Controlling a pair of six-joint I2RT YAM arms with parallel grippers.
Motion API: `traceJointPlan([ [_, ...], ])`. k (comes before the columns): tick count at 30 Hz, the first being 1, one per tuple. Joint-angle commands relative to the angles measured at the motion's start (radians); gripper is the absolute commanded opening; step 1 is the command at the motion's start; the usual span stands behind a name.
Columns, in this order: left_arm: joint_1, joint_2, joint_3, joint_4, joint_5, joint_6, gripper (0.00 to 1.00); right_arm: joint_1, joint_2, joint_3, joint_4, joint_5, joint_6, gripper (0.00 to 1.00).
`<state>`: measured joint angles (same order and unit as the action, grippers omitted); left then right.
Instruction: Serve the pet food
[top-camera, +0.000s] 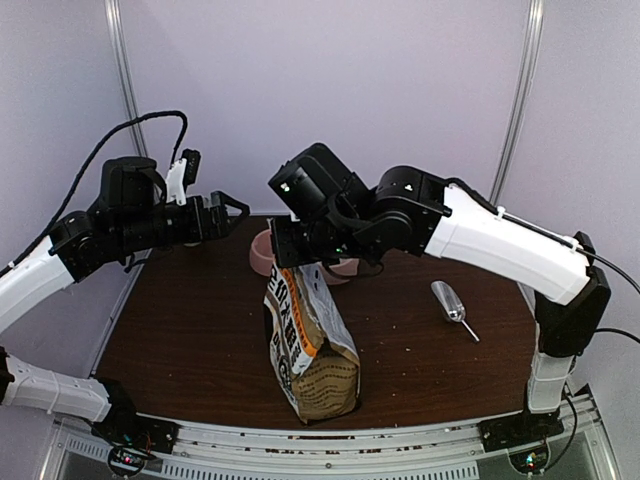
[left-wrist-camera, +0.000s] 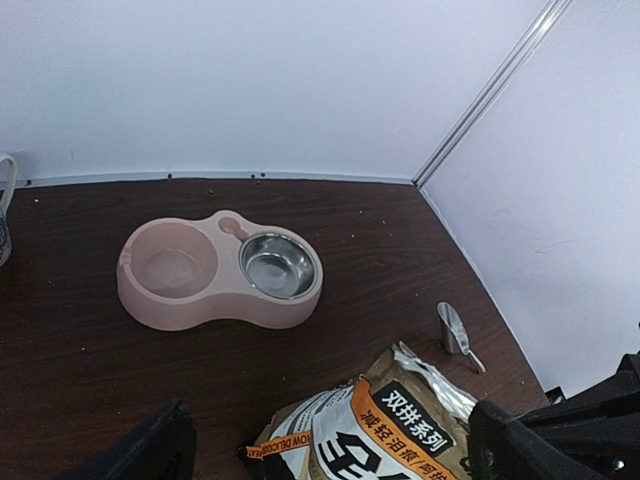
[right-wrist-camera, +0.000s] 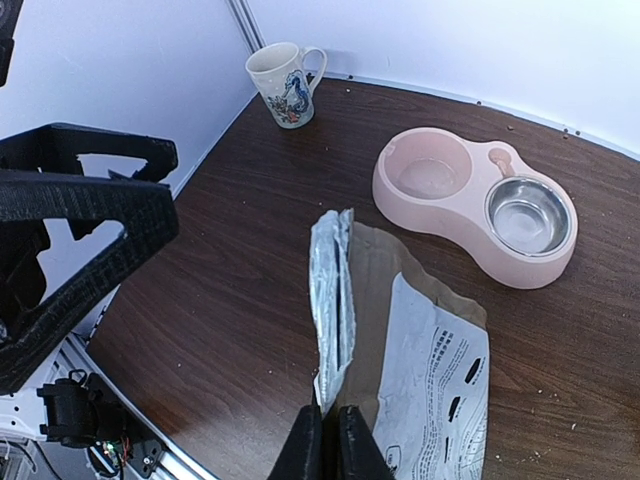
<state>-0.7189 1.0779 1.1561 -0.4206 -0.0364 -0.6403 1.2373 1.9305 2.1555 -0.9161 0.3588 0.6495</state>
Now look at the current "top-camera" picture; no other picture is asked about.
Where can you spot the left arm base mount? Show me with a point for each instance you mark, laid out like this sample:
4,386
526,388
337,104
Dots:
134,439

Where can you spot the right rear aluminium post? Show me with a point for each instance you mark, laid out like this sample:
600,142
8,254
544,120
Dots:
527,69

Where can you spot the dog food bag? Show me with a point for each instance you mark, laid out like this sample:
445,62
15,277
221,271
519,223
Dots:
311,351

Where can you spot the aluminium post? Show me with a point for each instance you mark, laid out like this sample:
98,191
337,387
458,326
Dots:
527,69
118,42

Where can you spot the pink double pet bowl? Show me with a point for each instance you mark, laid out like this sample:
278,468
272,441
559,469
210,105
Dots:
261,258

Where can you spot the front aluminium frame rail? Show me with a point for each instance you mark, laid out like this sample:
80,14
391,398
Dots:
453,450

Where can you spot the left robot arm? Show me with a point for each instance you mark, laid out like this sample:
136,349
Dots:
136,210

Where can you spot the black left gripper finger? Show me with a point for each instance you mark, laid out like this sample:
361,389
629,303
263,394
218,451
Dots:
222,201
231,217

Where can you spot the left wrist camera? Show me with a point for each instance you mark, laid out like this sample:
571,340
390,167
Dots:
181,174

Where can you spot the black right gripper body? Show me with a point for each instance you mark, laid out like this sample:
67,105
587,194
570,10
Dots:
321,243

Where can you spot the left rear aluminium post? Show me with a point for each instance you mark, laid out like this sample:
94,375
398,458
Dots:
118,42

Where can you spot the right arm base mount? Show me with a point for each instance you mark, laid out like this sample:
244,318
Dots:
524,436

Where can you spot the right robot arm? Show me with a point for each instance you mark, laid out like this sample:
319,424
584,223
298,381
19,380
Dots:
334,215

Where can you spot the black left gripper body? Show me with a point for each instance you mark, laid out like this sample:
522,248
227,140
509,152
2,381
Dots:
197,230

